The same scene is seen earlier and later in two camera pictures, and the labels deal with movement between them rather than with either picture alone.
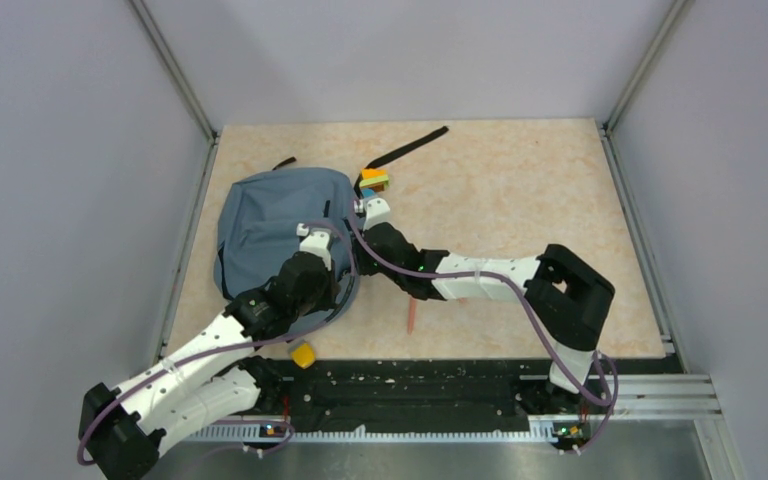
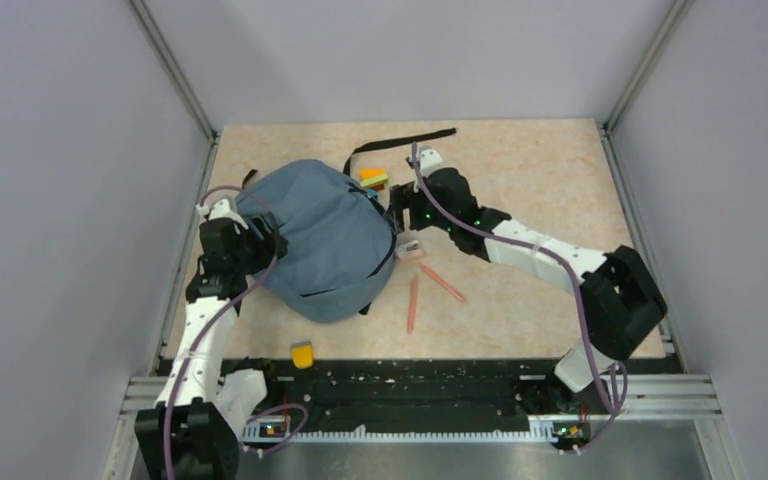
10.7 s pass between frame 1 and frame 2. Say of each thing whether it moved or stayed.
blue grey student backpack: moved
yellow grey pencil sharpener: stayed
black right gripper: moved
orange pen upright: stayed
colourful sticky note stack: stayed
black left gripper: moved
